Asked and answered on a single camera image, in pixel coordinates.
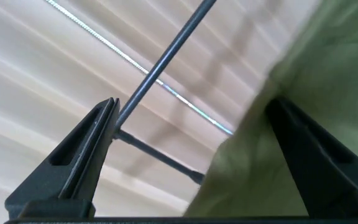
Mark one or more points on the black clothes rack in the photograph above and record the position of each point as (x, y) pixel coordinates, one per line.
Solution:
(163, 60)

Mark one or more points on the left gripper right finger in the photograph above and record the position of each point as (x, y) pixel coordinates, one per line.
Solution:
(328, 180)

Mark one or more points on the beige curtain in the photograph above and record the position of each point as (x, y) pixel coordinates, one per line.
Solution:
(42, 77)

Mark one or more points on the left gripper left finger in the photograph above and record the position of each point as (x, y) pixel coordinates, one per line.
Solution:
(57, 186)

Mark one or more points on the green printed shirt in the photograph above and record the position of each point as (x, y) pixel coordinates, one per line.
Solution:
(322, 62)

